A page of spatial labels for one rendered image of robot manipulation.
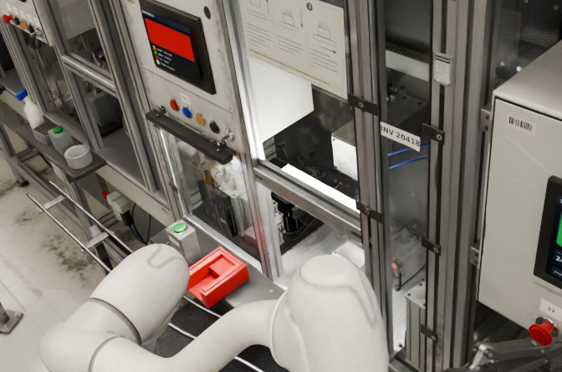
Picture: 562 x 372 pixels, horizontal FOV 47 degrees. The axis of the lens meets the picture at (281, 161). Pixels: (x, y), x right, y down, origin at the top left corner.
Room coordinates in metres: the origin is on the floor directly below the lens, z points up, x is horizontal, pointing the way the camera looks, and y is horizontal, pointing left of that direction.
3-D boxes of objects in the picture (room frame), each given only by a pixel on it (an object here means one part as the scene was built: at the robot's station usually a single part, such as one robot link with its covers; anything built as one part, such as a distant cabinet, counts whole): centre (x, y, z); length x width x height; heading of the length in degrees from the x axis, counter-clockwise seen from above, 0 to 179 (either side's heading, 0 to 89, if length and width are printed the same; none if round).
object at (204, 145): (1.51, 0.24, 1.37); 0.36 x 0.04 x 0.04; 38
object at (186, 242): (1.51, 0.33, 0.97); 0.08 x 0.08 x 0.12; 38
